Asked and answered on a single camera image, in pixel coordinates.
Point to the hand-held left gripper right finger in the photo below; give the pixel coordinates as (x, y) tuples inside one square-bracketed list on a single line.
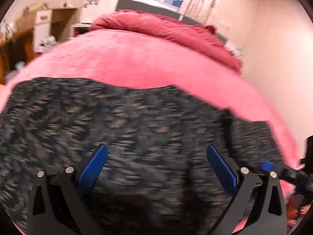
[(220, 166)]

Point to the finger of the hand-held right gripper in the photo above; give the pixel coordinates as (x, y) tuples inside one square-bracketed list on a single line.
[(297, 197), (267, 166)]

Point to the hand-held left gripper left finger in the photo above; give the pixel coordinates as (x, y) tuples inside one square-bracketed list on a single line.
[(94, 166)]

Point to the black leaf-print pants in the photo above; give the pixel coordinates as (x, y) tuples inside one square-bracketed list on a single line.
[(127, 142)]

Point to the person's right hand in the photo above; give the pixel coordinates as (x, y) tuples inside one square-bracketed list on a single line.
[(292, 210)]

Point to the white floral headboard panel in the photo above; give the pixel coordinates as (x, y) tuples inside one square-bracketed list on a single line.
[(97, 11), (236, 51)]

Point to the pink fleece blanket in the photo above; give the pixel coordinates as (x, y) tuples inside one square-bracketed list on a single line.
[(146, 61)]

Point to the white nightstand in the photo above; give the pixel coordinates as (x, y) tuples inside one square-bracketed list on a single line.
[(82, 28)]

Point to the wooden desk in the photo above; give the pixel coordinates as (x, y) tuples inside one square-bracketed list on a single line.
[(14, 49)]

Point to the red duvet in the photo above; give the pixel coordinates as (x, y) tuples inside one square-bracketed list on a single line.
[(171, 27)]

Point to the wooden cabinet with white drawers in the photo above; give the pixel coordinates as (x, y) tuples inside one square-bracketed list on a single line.
[(49, 24)]

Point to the grey bed headboard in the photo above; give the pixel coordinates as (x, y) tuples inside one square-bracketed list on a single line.
[(139, 5)]

